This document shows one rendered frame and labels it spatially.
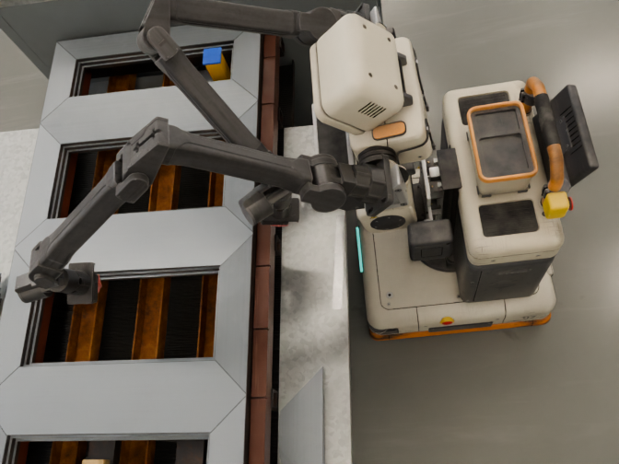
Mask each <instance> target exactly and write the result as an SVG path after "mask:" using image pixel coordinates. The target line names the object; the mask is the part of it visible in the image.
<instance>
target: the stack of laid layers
mask: <svg viewBox="0 0 619 464"><path fill-rule="evenodd" d="M263 38H264V34H261V44H260V67H259V90H258V98H257V99H258V114H257V136H256V138H258V139H259V140H260V137H261V112H262V87H263ZM233 45H234V41H221V42H214V43H207V44H199V45H191V46H183V47H180V48H181V49H182V50H183V52H184V54H185V55H186V57H187V58H192V57H199V56H204V49H211V48H219V47H221V48H222V54H223V53H231V52H232V55H231V70H230V79H232V78H231V75H232V60H233ZM152 62H154V61H153V60H152V59H151V58H150V57H149V56H148V55H147V54H145V53H143V52H131V53H123V54H115V55H108V56H100V57H92V58H85V59H77V60H76V67H75V71H74V77H73V82H72V87H71V92H70V97H77V96H81V95H82V90H83V85H84V79H85V74H86V70H90V69H98V68H106V67H113V66H122V65H129V64H144V63H152ZM189 133H194V134H198V135H201V136H204V137H208V138H212V139H216V140H224V139H223V138H222V137H221V136H220V135H219V133H218V132H217V131H216V130H215V129H212V130H202V131H193V132H189ZM131 138H132V137H127V138H118V139H108V140H98V141H89V142H80V143H70V144H61V147H60V153H59V157H58V162H57V168H56V172H55V177H54V183H53V192H52V197H51V201H50V207H49V212H48V216H47V219H52V218H60V216H61V211H62V206H63V200H64V190H65V185H66V180H67V174H68V169H69V164H70V158H71V154H78V153H88V152H98V151H108V150H118V149H122V148H123V147H124V146H125V145H126V144H127V141H129V140H130V139H131ZM252 232H253V235H252V253H251V298H250V321H249V344H248V367H247V390H246V413H245V437H244V460H243V464H248V460H249V435H250V410H251V361H252V336H253V311H254V286H255V262H256V237H257V224H256V225H255V226H253V229H252ZM219 271H220V265H214V266H198V267H180V268H164V269H146V270H130V271H112V272H95V273H94V274H99V278H100V280H101V281H115V280H131V279H147V278H164V277H180V276H196V275H212V274H218V278H217V293H216V316H217V301H218V287H219ZM45 300H46V298H43V299H40V300H37V301H33V302H32V303H31V308H30V313H29V323H28V327H27V332H26V338H25V342H24V348H23V353H22V358H21V363H20V366H40V365H95V364H123V363H151V362H179V361H206V360H215V346H216V323H215V338H214V352H213V357H194V358H168V359H141V360H113V361H86V362H60V363H35V358H36V353H37V348H38V342H39V338H40V332H41V322H42V317H43V311H44V306H45ZM209 436H210V433H165V434H94V435H7V439H6V448H5V453H4V458H3V463H2V464H18V453H19V449H20V443H21V442H43V441H126V440H208V442H207V457H206V464H208V452H209Z"/></svg>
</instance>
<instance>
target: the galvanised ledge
mask: <svg viewBox="0 0 619 464"><path fill-rule="evenodd" d="M301 154H302V155H306V156H310V157H312V156H314V155H315V144H314V132H313V125H309V126H299V127H289V128H284V157H291V158H298V157H299V156H300V155H301ZM292 198H299V222H288V226H282V260H281V307H280V354H279V401H278V447H277V464H281V459H280V458H279V415H280V411H281V410H282V409H283V408H284V407H285V406H286V405H287V404H288V403H289V402H290V401H291V400H292V399H293V398H294V396H295V395H296V394H297V393H298V392H299V391H300V390H301V389H302V388H303V387H304V386H305V385H306V384H307V383H308V382H309V381H310V380H311V379H312V378H313V377H314V376H315V374H316V373H317V372H318V371H319V370H320V369H321V368H322V367H323V396H324V445H325V464H353V448H352V412H351V376H350V339H349V303H348V266H347V230H346V211H345V210H342V209H337V210H335V211H332V212H328V213H322V212H318V211H315V210H314V209H313V208H312V207H311V204H310V203H303V202H302V201H301V200H300V197H299V195H298V194H295V193H292ZM337 215H344V216H345V241H344V268H343V293H342V309H333V266H334V242H335V220H336V216H337Z"/></svg>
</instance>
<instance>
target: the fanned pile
mask: <svg viewBox="0 0 619 464"><path fill-rule="evenodd" d="M279 458H280V459H281V464H325V445H324V396H323V367H322V368H321V369H320V370H319V371H318V372H317V373H316V374H315V376H314V377H313V378H312V379H311V380H310V381H309V382H308V383H307V384H306V385H305V386H304V387H303V388H302V389H301V390H300V391H299V392H298V393H297V394H296V395H295V396H294V398H293V399H292V400H291V401H290V402H289V403H288V404H287V405H286V406H285V407H284V408H283V409H282V410H281V411H280V415H279Z"/></svg>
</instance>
